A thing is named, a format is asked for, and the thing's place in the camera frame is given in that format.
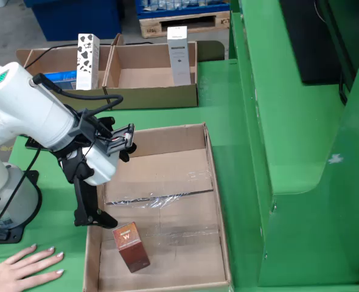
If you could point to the dark green rounded panel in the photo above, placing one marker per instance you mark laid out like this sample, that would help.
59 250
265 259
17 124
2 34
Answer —
211 51

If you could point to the blue plastic bin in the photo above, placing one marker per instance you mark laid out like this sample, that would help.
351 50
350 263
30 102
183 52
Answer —
76 21

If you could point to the open cardboard box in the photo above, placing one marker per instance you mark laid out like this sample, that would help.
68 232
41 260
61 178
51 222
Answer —
61 57
143 61

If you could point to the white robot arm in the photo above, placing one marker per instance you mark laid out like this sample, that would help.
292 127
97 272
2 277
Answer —
30 106

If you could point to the person hand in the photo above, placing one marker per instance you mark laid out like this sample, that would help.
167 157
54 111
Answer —
3 276

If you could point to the shallow cardboard tray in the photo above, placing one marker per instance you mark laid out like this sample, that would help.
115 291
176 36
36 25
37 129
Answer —
167 243

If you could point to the cow print hand cream box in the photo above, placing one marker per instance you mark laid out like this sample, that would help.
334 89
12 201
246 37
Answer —
86 64

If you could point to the blue product box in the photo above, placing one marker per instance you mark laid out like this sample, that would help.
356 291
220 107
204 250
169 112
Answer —
61 79

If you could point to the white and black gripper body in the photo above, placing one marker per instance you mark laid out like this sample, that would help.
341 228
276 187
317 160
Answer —
102 165

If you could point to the green metal cabinet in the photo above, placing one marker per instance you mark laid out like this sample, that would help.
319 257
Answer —
289 137

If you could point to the wooden pallet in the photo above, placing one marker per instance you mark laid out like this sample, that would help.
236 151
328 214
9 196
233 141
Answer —
149 29

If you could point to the dark flat panel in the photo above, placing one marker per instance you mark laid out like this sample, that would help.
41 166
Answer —
313 45

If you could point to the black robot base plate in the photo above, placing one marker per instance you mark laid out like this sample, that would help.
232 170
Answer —
30 219

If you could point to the tall white and grey box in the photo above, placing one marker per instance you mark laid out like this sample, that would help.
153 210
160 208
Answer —
179 61

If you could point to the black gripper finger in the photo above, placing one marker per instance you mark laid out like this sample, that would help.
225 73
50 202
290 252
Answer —
85 207

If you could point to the brown box with W print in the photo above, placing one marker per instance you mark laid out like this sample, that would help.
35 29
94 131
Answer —
132 252

